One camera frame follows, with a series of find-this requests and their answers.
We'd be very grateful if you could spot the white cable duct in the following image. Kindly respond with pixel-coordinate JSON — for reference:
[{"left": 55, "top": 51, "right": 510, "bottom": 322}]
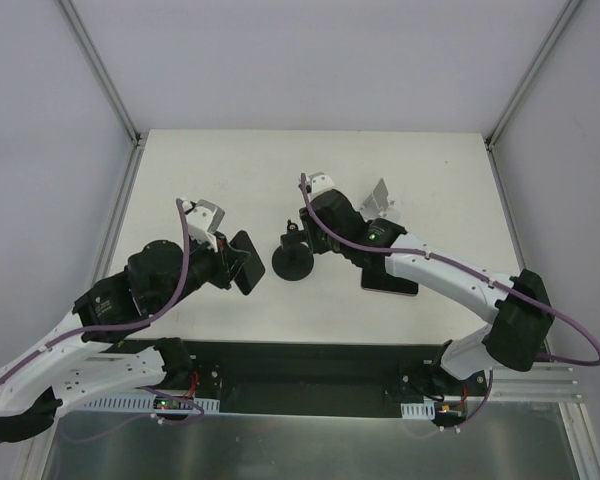
[
  {"left": 78, "top": 393, "right": 220, "bottom": 415},
  {"left": 400, "top": 402, "right": 436, "bottom": 421}
]

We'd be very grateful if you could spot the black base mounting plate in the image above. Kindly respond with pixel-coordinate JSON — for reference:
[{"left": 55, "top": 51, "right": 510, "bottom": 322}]
[{"left": 129, "top": 338, "right": 511, "bottom": 417}]

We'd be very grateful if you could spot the right aluminium frame post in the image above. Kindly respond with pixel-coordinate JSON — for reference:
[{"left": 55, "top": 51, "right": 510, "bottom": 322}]
[{"left": 485, "top": 0, "right": 585, "bottom": 152}]

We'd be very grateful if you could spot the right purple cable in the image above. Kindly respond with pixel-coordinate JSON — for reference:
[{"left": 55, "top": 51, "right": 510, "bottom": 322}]
[{"left": 297, "top": 172, "right": 600, "bottom": 368}]

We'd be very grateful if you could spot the silver folding phone stand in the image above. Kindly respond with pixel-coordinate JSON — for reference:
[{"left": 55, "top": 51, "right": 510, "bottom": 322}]
[{"left": 359, "top": 178, "right": 400, "bottom": 223}]

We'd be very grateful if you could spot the black round-base phone stand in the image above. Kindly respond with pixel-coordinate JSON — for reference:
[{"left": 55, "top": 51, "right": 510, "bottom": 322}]
[{"left": 271, "top": 220, "right": 314, "bottom": 282}]

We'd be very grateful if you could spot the black smartphone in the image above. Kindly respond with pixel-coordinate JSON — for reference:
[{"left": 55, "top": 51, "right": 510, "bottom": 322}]
[{"left": 229, "top": 230, "right": 266, "bottom": 296}]

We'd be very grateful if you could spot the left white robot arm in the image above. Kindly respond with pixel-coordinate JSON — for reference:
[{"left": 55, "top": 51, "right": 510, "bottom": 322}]
[{"left": 0, "top": 231, "right": 265, "bottom": 443}]

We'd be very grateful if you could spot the left aluminium frame post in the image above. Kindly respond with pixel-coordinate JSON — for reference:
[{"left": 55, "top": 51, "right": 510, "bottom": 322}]
[{"left": 54, "top": 0, "right": 143, "bottom": 147}]

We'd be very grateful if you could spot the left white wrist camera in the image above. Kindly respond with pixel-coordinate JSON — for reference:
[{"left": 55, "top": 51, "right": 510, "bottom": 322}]
[{"left": 180, "top": 198, "right": 225, "bottom": 253}]

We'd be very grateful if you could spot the right white cable duct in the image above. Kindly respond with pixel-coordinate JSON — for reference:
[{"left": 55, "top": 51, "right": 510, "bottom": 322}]
[{"left": 400, "top": 402, "right": 436, "bottom": 421}]

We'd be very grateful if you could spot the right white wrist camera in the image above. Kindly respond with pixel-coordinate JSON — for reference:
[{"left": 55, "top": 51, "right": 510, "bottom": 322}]
[{"left": 303, "top": 172, "right": 335, "bottom": 198}]

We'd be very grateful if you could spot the purple cable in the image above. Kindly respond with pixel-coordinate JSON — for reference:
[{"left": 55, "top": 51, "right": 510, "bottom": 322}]
[
  {"left": 297, "top": 172, "right": 600, "bottom": 368},
  {"left": 0, "top": 198, "right": 201, "bottom": 447}
]

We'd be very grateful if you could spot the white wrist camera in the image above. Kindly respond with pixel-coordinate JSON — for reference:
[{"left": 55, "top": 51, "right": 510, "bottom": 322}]
[
  {"left": 303, "top": 172, "right": 335, "bottom": 198},
  {"left": 180, "top": 198, "right": 225, "bottom": 253}
]

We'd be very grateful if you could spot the aluminium frame post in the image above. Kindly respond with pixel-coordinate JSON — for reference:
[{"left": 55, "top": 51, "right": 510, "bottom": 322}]
[
  {"left": 54, "top": 0, "right": 143, "bottom": 147},
  {"left": 485, "top": 0, "right": 585, "bottom": 152}
]

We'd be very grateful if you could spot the left white cable duct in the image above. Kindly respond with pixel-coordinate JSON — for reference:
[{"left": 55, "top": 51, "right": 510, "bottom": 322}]
[{"left": 78, "top": 393, "right": 220, "bottom": 415}]

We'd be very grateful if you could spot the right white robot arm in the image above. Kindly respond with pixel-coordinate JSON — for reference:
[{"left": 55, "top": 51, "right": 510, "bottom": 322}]
[{"left": 300, "top": 187, "right": 554, "bottom": 395}]

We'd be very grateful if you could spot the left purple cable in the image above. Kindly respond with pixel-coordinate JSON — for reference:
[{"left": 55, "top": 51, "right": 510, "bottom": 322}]
[{"left": 0, "top": 198, "right": 201, "bottom": 447}]

